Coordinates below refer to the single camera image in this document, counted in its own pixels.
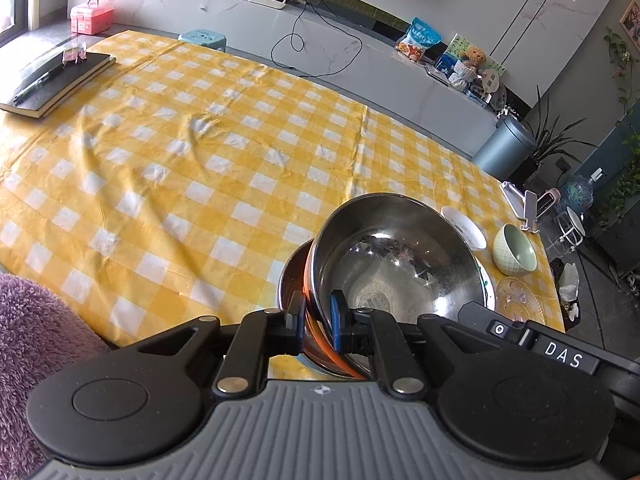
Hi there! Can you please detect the black pen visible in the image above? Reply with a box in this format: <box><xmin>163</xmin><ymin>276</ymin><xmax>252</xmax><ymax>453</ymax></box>
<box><xmin>12</xmin><ymin>67</ymin><xmax>66</xmax><ymax>106</ymax></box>

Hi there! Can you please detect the clear glass plate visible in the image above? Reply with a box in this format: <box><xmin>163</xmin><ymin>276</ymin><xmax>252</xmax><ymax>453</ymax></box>
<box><xmin>492</xmin><ymin>276</ymin><xmax>557</xmax><ymax>323</ymax></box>

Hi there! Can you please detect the white phone stand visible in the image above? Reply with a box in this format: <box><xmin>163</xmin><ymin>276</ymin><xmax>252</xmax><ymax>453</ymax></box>
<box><xmin>500</xmin><ymin>180</ymin><xmax>541</xmax><ymax>233</ymax></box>

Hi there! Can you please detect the blue snack bag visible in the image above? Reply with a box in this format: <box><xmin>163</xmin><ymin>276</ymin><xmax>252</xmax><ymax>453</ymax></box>
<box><xmin>395</xmin><ymin>17</ymin><xmax>443</xmax><ymax>63</ymax></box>

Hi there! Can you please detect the white marble tv console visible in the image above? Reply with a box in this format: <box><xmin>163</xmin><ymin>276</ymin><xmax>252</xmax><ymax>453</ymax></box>
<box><xmin>67</xmin><ymin>0</ymin><xmax>501</xmax><ymax>158</ymax></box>

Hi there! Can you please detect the grey cabinet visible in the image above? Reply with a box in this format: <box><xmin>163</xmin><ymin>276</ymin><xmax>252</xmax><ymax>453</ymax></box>
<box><xmin>580</xmin><ymin>120</ymin><xmax>640</xmax><ymax>271</ymax></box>

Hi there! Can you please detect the potted long-leaf plant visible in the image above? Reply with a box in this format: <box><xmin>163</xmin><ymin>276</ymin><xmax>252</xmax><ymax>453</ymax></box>
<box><xmin>520</xmin><ymin>85</ymin><xmax>598</xmax><ymax>186</ymax></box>

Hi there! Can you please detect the blue water jug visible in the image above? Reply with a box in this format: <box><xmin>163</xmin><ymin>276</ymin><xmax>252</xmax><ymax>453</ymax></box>
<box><xmin>559</xmin><ymin>170</ymin><xmax>603</xmax><ymax>221</ymax></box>

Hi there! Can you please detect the large steel bowl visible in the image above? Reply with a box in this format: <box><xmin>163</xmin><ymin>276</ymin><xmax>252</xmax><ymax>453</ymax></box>
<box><xmin>306</xmin><ymin>192</ymin><xmax>493</xmax><ymax>378</ymax></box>

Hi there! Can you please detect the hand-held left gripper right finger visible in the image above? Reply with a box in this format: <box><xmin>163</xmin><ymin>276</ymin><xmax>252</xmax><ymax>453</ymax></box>
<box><xmin>329</xmin><ymin>290</ymin><xmax>482</xmax><ymax>402</ymax></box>

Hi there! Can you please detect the white round stool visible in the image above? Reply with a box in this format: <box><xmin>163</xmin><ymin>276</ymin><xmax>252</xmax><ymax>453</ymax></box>
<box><xmin>555</xmin><ymin>207</ymin><xmax>587</xmax><ymax>253</ymax></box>

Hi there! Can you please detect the white round hand fan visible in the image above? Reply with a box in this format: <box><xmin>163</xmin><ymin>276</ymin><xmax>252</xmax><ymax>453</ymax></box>
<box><xmin>475</xmin><ymin>71</ymin><xmax>502</xmax><ymax>98</ymax></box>

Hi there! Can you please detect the framed wall picture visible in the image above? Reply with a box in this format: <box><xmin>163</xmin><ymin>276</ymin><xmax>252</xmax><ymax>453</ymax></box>
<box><xmin>619</xmin><ymin>0</ymin><xmax>640</xmax><ymax>51</ymax></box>

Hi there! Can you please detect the orange-sided steel bowl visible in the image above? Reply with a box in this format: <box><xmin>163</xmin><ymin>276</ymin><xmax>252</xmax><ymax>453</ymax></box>
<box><xmin>276</xmin><ymin>237</ymin><xmax>368</xmax><ymax>381</ymax></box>

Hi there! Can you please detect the black notebook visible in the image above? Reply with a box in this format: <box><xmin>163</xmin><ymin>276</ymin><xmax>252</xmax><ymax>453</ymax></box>
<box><xmin>0</xmin><ymin>51</ymin><xmax>117</xmax><ymax>120</ymax></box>

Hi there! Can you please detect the leafy vine on cabinet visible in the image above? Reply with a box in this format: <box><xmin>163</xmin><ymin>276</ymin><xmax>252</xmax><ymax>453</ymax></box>
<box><xmin>597</xmin><ymin>157</ymin><xmax>640</xmax><ymax>231</ymax></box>

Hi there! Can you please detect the black cable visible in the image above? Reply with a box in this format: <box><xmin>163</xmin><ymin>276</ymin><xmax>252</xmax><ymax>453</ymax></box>
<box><xmin>270</xmin><ymin>0</ymin><xmax>363</xmax><ymax>77</ymax></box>

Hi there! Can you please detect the purple fluffy cloth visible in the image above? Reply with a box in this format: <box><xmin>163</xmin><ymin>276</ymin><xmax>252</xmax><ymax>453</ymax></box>
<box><xmin>0</xmin><ymin>272</ymin><xmax>113</xmax><ymax>480</ymax></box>

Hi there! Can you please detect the brown teddy bear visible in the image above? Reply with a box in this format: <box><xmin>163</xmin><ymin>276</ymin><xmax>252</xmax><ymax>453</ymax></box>
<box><xmin>448</xmin><ymin>46</ymin><xmax>488</xmax><ymax>92</ymax></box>

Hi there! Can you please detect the green picture book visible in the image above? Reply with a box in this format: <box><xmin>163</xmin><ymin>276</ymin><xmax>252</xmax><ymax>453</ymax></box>
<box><xmin>442</xmin><ymin>33</ymin><xmax>506</xmax><ymax>78</ymax></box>

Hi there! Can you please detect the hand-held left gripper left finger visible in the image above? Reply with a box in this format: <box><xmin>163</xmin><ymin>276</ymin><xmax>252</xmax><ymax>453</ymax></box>
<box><xmin>131</xmin><ymin>290</ymin><xmax>307</xmax><ymax>402</ymax></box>

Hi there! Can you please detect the grey-blue trash can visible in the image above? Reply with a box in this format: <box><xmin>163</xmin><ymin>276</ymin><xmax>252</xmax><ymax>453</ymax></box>
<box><xmin>471</xmin><ymin>116</ymin><xmax>537</xmax><ymax>181</ymax></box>

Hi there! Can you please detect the hanging green vine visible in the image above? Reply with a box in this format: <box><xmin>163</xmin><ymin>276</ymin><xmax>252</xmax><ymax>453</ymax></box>
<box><xmin>602</xmin><ymin>27</ymin><xmax>640</xmax><ymax>111</ymax></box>

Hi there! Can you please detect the blue plastic stool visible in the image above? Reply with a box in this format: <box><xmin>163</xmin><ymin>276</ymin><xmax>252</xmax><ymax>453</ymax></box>
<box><xmin>178</xmin><ymin>28</ymin><xmax>227</xmax><ymax>51</ymax></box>

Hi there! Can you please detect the small white plate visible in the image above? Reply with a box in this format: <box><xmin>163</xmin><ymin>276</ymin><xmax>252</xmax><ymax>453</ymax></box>
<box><xmin>440</xmin><ymin>206</ymin><xmax>487</xmax><ymax>251</ymax></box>

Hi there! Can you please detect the pink storage box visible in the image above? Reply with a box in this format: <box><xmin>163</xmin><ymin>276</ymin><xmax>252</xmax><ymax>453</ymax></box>
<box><xmin>69</xmin><ymin>0</ymin><xmax>115</xmax><ymax>36</ymax></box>

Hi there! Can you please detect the black trash bag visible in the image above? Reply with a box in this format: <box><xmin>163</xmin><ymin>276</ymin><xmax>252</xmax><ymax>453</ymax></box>
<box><xmin>549</xmin><ymin>257</ymin><xmax>581</xmax><ymax>331</ymax></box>

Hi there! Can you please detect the small pink heater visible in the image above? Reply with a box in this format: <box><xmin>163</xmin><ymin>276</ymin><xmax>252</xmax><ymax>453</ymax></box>
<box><xmin>534</xmin><ymin>187</ymin><xmax>561</xmax><ymax>221</ymax></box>

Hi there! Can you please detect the yellow checked tablecloth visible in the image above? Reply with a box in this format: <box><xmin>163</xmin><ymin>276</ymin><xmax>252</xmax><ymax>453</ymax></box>
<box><xmin>0</xmin><ymin>30</ymin><xmax>566</xmax><ymax>386</ymax></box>

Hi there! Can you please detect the green ceramic bowl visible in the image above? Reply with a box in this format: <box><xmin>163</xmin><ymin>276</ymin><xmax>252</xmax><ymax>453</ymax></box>
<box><xmin>493</xmin><ymin>223</ymin><xmax>537</xmax><ymax>277</ymax></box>

